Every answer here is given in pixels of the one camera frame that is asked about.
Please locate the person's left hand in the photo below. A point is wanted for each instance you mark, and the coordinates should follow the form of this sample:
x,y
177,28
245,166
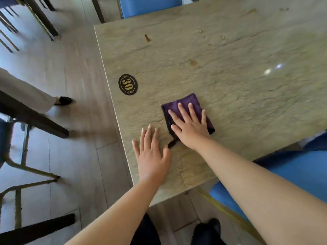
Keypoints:
x,y
152,163

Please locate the person's right hand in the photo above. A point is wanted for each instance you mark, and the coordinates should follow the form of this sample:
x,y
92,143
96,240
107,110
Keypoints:
x,y
191,132

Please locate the person's left middle finger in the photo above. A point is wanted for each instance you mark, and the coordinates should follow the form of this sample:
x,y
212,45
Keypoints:
x,y
148,137

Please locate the person's right thumb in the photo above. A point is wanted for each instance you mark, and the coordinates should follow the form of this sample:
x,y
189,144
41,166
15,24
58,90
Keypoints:
x,y
176,130

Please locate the person's left little finger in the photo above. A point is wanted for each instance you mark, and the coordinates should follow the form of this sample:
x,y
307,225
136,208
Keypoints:
x,y
136,149

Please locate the person's right little finger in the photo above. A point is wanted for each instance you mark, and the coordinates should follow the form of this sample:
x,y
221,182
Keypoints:
x,y
203,117

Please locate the person's right middle finger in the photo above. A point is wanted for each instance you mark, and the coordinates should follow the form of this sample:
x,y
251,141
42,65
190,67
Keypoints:
x,y
184,112

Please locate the person's left thumb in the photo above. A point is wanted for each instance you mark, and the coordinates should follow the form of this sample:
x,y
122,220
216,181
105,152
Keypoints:
x,y
166,154

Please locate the purple cleaning cloth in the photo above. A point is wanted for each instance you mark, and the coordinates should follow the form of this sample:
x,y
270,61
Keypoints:
x,y
172,105

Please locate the person's left forearm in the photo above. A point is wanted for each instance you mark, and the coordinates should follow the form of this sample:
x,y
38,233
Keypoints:
x,y
120,216

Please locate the person's right forearm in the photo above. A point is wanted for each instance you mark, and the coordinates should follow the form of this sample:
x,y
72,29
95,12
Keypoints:
x,y
255,196

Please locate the black oval table plaque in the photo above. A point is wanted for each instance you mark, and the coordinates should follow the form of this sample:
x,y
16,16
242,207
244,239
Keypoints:
x,y
128,84

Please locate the person's black trouser leg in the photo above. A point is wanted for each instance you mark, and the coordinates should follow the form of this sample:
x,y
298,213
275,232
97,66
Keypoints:
x,y
204,236
147,232

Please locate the person's black shoe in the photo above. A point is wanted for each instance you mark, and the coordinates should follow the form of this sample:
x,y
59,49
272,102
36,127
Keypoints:
x,y
215,224
65,100

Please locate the dark wooden table leg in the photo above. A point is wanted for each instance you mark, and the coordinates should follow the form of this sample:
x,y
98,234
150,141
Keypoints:
x,y
42,15
98,10

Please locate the dark metal chair legs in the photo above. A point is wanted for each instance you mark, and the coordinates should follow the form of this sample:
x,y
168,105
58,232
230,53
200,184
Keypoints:
x,y
7,28

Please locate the blue chair with gold frame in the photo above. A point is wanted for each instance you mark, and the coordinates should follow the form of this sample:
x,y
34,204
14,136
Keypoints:
x,y
301,170
5,140
148,6

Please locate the gold metal chair frame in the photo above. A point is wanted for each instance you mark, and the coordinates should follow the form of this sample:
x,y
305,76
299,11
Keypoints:
x,y
18,201

